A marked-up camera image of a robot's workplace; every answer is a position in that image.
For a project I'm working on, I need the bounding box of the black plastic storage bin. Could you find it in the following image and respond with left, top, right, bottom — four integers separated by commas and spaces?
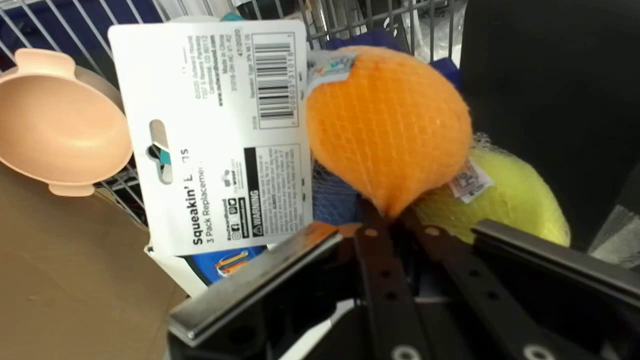
463, 0, 640, 247

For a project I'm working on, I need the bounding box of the brown cardboard box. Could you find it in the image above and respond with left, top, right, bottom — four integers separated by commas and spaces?
0, 168, 185, 360

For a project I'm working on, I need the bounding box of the wire metal shelving rack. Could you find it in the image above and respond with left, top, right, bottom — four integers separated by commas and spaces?
0, 0, 468, 227

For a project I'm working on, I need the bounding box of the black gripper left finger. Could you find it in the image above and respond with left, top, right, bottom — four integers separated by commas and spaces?
355, 199, 430, 360

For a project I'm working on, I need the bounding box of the netted pack of squish balls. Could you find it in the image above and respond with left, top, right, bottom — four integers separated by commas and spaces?
109, 18, 574, 258

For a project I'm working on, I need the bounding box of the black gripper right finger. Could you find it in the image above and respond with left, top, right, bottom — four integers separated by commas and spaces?
399, 214, 598, 360

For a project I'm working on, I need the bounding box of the pink plastic bowl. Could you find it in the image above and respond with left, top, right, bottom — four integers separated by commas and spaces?
0, 47, 132, 198

